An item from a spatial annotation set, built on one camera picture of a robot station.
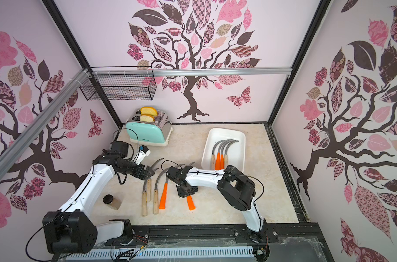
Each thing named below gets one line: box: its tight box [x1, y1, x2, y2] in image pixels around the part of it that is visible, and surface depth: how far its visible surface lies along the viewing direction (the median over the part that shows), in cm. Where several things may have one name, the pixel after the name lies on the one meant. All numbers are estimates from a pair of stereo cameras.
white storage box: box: [201, 127, 246, 173], surface depth 108 cm
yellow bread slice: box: [140, 106, 158, 117], surface depth 102 cm
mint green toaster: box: [125, 109, 174, 147], surface depth 103 cm
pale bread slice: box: [139, 113, 156, 123], surface depth 100 cm
